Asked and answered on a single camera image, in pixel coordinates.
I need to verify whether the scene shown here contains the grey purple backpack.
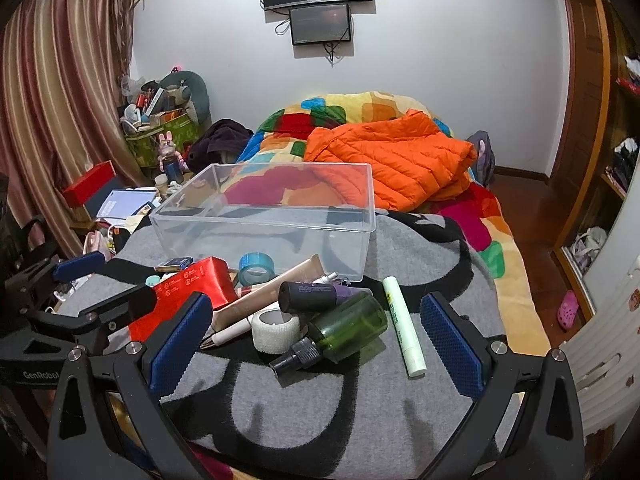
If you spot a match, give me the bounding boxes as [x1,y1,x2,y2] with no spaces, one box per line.
[466,130,496,186]

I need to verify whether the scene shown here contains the striped pink curtain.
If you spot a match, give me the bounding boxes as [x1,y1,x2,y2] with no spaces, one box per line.
[0,0,146,256]

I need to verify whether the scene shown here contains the red cardboard box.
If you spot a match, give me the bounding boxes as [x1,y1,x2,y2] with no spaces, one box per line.
[62,160,117,207]

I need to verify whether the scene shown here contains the green fabric storage box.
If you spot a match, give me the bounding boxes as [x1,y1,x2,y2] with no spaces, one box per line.
[124,112,201,168]

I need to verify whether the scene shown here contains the orange down jacket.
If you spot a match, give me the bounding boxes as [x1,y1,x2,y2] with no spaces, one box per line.
[304,109,478,212]

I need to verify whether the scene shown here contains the grey and black blanket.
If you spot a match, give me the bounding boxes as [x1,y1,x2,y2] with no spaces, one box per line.
[55,210,506,478]

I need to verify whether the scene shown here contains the red foil packet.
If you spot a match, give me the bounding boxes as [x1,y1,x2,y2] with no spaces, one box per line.
[129,256,238,342]

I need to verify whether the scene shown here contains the blue tape roll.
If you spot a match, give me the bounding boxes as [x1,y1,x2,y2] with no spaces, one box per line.
[238,251,276,287]

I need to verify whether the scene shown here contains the white printed pen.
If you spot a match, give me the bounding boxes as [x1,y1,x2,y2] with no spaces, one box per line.
[200,317,253,350]

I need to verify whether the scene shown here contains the small black wall screen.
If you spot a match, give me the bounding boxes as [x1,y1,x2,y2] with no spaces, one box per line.
[289,3,353,46]

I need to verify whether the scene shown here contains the green spray bottle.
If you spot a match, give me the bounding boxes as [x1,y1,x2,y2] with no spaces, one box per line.
[270,294,389,375]

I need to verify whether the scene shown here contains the colourful patchwork blanket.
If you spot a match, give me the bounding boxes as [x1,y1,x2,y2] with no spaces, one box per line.
[220,91,551,356]

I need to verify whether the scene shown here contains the grey neck pillow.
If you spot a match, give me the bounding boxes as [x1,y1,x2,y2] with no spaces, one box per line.
[159,69,211,123]

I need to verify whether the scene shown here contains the pink clog shoe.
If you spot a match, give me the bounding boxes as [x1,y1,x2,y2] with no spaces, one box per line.
[557,290,580,332]

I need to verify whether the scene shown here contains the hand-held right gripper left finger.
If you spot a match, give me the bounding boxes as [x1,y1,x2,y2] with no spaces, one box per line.
[47,292,216,480]

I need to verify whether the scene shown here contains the dark purple cloth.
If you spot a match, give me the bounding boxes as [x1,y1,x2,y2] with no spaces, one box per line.
[190,119,255,171]

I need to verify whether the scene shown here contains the black screen cable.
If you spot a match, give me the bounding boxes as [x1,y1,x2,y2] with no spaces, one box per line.
[322,42,347,67]

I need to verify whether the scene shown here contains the beige cosmetic tube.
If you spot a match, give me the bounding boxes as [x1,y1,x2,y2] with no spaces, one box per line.
[212,254,326,332]

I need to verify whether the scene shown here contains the small dark blue box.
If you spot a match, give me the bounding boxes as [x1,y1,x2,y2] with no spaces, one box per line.
[155,257,194,273]

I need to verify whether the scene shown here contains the black cosmetic bottle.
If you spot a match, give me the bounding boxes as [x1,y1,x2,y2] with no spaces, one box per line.
[278,281,341,313]

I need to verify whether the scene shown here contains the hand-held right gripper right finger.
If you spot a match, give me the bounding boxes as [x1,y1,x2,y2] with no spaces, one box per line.
[415,291,586,480]

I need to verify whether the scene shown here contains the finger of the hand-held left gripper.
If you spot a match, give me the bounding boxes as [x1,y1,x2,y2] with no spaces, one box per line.
[25,285,160,356]
[6,251,107,302]

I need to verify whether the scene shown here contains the wooden wardrobe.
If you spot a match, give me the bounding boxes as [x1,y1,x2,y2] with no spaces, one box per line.
[550,0,640,311]

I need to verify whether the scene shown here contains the white and blue notebook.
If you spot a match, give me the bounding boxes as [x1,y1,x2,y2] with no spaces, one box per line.
[96,187,161,221]

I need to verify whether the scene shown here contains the pink bunny toy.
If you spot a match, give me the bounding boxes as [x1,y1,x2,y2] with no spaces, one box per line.
[157,131,190,183]

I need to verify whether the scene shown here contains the white gauze tape roll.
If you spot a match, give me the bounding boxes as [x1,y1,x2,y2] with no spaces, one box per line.
[251,310,301,353]

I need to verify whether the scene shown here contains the white shoes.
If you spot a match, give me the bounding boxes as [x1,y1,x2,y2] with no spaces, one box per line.
[570,226,608,273]

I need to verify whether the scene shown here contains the light green stick tube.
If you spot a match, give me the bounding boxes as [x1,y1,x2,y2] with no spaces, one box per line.
[382,276,427,378]

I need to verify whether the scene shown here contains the clear plastic storage box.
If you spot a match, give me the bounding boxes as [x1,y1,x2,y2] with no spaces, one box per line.
[150,162,377,283]

